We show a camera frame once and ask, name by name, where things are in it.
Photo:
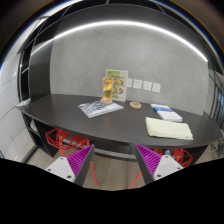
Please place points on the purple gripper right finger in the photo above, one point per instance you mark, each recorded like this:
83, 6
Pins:
154, 166

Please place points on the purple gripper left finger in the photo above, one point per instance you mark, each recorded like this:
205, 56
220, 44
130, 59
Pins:
73, 168

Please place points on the folded cream towel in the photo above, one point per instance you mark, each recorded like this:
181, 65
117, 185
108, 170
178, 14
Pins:
168, 129

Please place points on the blue white book stack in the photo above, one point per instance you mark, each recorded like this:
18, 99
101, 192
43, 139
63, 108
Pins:
166, 113

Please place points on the grey magazine on table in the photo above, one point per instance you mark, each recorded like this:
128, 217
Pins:
97, 108

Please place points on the dark black shelving unit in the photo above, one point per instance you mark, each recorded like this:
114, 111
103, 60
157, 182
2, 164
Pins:
34, 80

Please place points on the green white poster sign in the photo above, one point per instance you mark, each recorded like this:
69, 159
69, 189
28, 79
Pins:
119, 89

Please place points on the curved led light strip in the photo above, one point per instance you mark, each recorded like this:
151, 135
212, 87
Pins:
124, 24

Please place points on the red wire chair left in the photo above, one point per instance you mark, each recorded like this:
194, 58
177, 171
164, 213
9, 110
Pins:
68, 145

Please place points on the white wall socket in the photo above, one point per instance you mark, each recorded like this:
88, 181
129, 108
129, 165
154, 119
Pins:
156, 87
147, 85
129, 82
137, 84

